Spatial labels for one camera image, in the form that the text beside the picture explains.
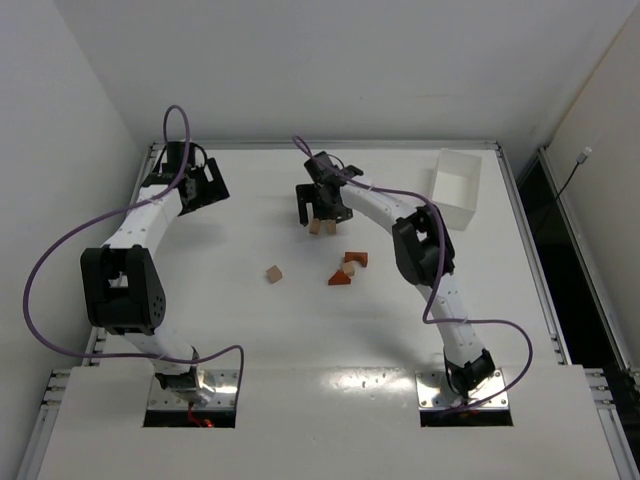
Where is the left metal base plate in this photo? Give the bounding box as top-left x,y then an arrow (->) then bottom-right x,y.
147,369 -> 240,412

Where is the red-brown triangle wood block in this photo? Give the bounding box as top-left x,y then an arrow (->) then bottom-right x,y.
327,270 -> 352,286

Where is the white perforated box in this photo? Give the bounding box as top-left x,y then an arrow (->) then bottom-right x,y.
430,149 -> 482,231

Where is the black cable with white plug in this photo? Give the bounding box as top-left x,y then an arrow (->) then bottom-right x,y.
542,146 -> 593,221

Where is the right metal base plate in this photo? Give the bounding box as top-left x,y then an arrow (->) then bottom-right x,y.
415,368 -> 511,412

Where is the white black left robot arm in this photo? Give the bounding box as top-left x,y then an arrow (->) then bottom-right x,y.
80,141 -> 229,405

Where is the engraved light wood block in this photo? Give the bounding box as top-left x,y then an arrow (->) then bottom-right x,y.
308,218 -> 322,235

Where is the aluminium table frame rail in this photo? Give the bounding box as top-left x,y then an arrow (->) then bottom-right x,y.
14,139 -> 640,480

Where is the red wire under table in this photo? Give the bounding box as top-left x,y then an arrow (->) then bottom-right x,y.
186,405 -> 216,429

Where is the long light wood block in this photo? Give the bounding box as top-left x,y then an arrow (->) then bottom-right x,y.
325,220 -> 337,235

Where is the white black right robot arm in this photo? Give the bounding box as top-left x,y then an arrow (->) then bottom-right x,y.
296,151 -> 495,399

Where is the metal base plate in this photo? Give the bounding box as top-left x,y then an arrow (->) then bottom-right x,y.
147,369 -> 240,412
415,368 -> 511,412

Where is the short light wood block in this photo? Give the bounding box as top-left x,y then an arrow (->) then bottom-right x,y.
342,264 -> 355,277

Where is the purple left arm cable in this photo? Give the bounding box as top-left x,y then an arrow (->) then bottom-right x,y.
21,104 -> 245,396

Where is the small light wood cube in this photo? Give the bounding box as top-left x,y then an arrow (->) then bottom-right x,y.
266,265 -> 283,284

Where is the red-brown arch wood block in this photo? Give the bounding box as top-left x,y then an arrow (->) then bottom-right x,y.
344,251 -> 369,268

